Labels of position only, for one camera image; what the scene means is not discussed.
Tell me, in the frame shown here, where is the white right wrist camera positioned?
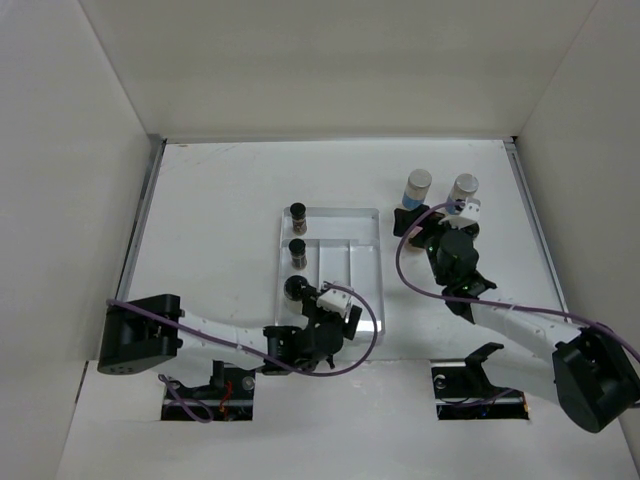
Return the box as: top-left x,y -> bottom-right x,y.
443,197 -> 481,229

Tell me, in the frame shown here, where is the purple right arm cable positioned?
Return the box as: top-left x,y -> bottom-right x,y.
394,199 -> 640,366

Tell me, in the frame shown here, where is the white plastic organizer tray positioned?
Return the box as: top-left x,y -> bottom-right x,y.
274,207 -> 385,344

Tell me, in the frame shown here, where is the blue label sago jar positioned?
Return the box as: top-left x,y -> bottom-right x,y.
448,173 -> 479,202

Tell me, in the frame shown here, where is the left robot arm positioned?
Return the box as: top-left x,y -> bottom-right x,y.
98,275 -> 362,399

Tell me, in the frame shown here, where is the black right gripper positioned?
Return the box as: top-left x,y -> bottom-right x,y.
394,204 -> 467,286

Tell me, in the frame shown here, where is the black knob cap grinder bottle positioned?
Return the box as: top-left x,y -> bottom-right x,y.
283,275 -> 309,315

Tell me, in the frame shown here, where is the silver lid beige jar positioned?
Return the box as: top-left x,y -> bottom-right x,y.
401,169 -> 432,210

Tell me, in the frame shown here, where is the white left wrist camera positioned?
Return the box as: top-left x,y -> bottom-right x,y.
316,282 -> 352,317

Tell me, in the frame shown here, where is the small black cap spice bottle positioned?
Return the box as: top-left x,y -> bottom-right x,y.
289,202 -> 307,236

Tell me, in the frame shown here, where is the aluminium table edge rail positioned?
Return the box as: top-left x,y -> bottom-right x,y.
115,134 -> 166,300

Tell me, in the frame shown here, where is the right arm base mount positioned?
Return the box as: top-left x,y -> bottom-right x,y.
431,342 -> 529,421

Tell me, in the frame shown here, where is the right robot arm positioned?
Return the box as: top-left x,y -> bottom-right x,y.
393,199 -> 639,433

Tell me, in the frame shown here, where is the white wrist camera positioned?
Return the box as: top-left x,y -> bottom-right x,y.
443,197 -> 481,229
316,282 -> 352,317

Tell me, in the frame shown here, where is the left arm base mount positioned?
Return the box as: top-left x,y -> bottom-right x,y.
160,361 -> 256,423

